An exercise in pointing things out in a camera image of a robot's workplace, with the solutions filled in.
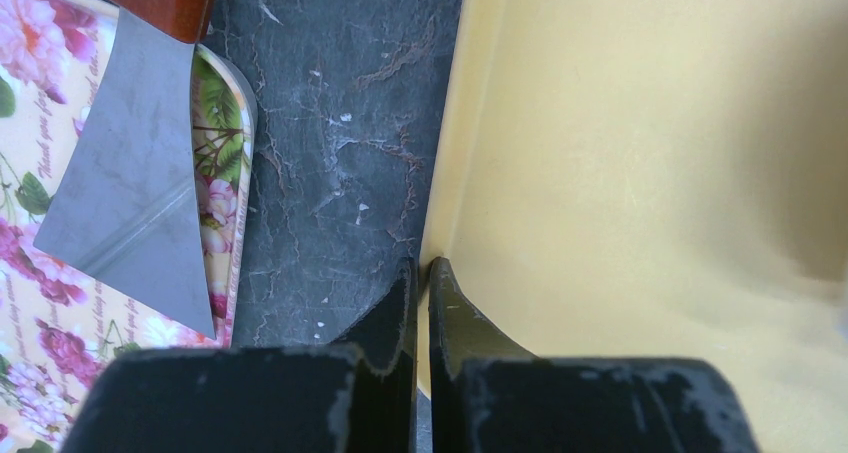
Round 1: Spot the yellow cutting mat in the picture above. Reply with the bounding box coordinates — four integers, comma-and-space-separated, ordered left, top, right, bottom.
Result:
420, 0, 847, 452

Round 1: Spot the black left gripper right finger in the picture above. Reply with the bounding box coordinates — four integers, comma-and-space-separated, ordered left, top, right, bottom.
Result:
428, 257, 758, 452

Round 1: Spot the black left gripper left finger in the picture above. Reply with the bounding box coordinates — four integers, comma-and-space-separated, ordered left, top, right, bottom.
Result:
63, 258, 418, 452

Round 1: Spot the metal scraper with wooden handle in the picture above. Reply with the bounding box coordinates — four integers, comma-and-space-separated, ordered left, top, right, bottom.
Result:
34, 0, 215, 336

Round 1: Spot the floral pattern tray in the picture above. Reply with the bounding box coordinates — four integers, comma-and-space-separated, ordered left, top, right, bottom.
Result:
0, 0, 258, 453

